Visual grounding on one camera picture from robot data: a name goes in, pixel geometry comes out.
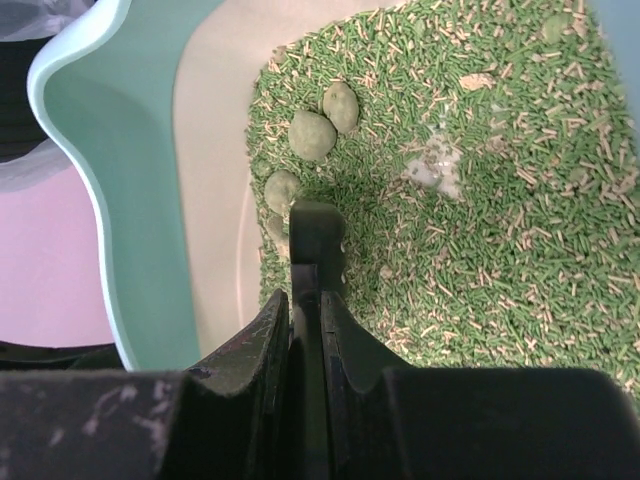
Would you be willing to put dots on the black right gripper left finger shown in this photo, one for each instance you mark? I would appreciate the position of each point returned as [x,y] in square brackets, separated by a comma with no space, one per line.
[215,420]

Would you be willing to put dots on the green litter clump disc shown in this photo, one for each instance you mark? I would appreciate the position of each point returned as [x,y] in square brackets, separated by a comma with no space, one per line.
[311,136]
[341,107]

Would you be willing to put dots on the black litter scoop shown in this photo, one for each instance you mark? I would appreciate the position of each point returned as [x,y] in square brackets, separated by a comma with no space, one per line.
[316,231]

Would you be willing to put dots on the green litter clump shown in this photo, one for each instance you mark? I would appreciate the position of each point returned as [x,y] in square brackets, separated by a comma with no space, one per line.
[280,191]
[277,230]

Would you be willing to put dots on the blue plastic bin liner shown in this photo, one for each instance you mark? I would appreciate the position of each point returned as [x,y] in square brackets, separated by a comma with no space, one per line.
[36,19]

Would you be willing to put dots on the black trash bin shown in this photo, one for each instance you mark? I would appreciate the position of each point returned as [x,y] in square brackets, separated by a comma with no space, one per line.
[20,132]

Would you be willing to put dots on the green cat litter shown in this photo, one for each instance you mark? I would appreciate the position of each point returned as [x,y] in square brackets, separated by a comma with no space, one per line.
[490,186]

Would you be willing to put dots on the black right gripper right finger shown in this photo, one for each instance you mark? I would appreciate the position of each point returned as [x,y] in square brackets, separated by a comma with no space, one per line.
[390,420]

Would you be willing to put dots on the teal plastic litter box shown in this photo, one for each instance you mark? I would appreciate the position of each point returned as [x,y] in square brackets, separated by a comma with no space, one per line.
[149,100]

